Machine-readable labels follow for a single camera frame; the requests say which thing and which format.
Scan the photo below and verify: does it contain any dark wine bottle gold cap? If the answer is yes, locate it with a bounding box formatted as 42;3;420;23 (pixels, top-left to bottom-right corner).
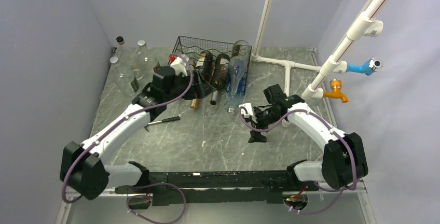
189;50;214;110

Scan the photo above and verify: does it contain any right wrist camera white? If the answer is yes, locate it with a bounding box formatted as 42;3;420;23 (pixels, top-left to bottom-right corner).
239;103;256;122

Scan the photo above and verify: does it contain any blue tinted clear bottle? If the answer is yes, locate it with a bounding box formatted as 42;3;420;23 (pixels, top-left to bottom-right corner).
225;40;251;116

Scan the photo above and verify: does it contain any lower bottle silver cap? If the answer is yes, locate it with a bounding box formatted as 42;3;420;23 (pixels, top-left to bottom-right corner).
210;53;231;106

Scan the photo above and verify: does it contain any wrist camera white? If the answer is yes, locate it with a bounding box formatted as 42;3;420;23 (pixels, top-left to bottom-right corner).
169;54;194;77
239;103;256;122

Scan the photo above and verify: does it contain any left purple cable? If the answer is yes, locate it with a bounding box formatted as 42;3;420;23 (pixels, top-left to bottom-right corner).
61;54;194;224

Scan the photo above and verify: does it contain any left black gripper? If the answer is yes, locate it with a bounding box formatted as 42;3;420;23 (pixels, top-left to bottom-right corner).
164;69;215;102

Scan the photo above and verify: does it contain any blue faucet tap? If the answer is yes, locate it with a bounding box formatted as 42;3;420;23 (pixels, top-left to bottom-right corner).
346;58;382;76

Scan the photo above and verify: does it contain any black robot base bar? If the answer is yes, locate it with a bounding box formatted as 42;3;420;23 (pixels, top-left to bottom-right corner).
115;170;318;206

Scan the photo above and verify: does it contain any purple cable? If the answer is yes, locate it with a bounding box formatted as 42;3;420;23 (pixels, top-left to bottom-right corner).
239;107;359;216
61;54;194;224

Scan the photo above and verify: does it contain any clear bottle dark neck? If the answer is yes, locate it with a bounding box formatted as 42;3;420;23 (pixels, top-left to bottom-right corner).
109;56;141;97

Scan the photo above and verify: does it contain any orange faucet tap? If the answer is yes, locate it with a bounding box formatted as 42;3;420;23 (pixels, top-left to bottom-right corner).
323;79;349;103

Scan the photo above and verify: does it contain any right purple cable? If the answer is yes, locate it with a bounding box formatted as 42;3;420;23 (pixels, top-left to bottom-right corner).
239;107;359;216

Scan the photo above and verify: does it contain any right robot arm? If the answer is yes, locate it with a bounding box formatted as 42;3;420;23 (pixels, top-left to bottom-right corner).
239;85;368;190

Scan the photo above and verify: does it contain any black wire wine rack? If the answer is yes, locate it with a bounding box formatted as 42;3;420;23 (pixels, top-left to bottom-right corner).
173;36;252;98

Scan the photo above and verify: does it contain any clear bottle silver cap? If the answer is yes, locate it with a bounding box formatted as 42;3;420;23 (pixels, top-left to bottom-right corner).
137;40;161;80

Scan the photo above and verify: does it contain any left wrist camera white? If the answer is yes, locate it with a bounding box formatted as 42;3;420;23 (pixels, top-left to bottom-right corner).
169;54;194;77

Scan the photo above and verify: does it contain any small black hammer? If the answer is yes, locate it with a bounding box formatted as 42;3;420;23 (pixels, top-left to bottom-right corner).
144;116;181;132

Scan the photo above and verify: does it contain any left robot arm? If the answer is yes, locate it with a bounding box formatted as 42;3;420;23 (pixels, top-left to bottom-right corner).
60;66;214;203

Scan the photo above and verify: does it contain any white pvc pipe frame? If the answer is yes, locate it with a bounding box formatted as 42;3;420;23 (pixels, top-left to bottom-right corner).
251;0;388;99

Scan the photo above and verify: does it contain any clear bottle blue medallion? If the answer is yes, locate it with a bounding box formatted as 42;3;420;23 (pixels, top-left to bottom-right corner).
116;36;138;77

